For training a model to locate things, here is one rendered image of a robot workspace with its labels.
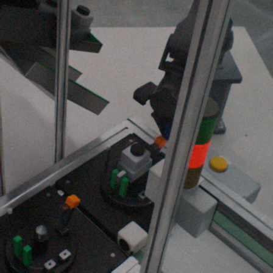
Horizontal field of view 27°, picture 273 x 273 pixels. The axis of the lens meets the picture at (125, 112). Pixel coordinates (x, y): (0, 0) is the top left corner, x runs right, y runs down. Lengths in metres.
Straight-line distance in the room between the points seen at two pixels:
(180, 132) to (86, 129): 0.75
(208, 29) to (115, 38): 1.21
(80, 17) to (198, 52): 0.54
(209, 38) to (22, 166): 0.85
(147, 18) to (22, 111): 2.11
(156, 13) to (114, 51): 1.85
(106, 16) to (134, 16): 0.18
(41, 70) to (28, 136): 0.36
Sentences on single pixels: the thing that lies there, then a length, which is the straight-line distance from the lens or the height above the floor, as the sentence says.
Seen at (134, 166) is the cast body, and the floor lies 1.07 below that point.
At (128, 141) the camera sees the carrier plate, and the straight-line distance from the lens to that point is 1.36.
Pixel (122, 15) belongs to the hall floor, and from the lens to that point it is 3.58.
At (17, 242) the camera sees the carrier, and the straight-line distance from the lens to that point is 1.09.
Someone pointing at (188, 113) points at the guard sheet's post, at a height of 1.43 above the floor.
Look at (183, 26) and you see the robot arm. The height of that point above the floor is 1.34.
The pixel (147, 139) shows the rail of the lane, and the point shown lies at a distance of 1.39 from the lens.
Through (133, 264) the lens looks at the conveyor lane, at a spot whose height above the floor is 0.96.
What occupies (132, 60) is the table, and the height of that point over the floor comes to 0.86.
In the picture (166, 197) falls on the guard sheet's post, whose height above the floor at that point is 1.25.
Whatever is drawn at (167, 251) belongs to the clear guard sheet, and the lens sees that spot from 1.01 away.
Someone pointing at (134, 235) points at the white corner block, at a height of 0.99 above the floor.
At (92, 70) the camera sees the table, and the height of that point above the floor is 0.86.
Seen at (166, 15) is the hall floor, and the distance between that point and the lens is 3.65.
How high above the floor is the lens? 1.94
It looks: 42 degrees down
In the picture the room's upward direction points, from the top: 8 degrees clockwise
